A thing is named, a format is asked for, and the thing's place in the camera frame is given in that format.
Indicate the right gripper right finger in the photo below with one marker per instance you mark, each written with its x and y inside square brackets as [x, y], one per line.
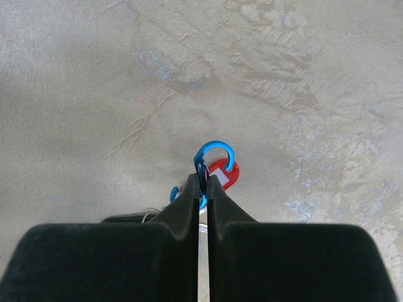
[254, 261]

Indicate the red key tag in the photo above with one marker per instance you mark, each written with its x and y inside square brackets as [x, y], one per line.
[226, 178]

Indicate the silver key black tag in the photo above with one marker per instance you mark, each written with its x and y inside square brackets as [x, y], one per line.
[149, 215]

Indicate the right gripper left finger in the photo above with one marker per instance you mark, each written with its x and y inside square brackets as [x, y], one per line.
[153, 261]

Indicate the blue S carabiner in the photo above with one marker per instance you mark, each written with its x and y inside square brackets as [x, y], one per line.
[207, 154]

